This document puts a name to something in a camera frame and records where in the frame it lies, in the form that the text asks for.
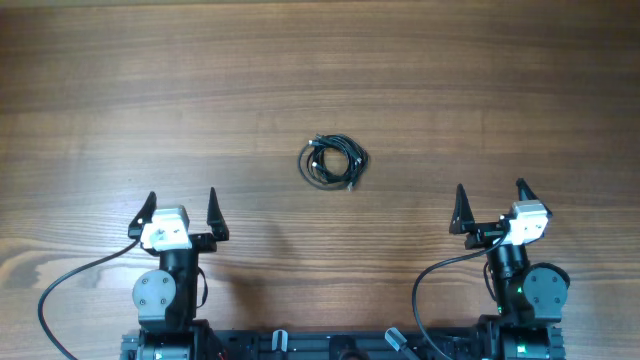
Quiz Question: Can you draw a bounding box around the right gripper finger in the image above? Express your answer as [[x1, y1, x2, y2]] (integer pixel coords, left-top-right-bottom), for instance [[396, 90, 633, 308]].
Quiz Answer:
[[449, 184, 475, 235], [516, 178, 552, 217]]

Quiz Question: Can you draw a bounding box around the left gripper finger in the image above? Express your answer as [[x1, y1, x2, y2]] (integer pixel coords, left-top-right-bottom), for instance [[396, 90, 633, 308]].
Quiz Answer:
[[206, 187, 229, 241], [128, 191, 157, 231]]

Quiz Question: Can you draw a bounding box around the thick black USB cable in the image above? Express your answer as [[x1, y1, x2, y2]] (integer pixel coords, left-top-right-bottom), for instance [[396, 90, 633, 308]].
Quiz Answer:
[[297, 135, 361, 192]]

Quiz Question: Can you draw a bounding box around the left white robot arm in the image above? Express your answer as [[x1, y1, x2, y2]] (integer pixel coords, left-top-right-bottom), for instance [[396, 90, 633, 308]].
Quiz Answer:
[[120, 189, 229, 360]]

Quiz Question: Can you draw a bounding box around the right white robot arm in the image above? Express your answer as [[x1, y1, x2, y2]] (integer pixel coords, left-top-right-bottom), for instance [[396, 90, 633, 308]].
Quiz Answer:
[[449, 178, 570, 359]]

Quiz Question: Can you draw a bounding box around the right camera black cable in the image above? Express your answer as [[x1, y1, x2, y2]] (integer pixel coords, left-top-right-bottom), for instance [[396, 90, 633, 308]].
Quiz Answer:
[[411, 219, 512, 360]]

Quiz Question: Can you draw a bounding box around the camera black cable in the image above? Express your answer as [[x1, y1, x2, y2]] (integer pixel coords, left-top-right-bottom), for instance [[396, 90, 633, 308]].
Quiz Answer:
[[37, 238, 142, 360], [411, 219, 512, 360]]

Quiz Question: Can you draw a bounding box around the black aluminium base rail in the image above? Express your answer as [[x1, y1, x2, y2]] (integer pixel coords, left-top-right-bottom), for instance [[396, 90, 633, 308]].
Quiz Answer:
[[120, 328, 567, 360]]

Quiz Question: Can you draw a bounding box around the left camera black cable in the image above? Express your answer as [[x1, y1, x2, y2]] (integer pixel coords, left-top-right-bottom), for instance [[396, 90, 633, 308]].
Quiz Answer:
[[37, 238, 142, 360]]

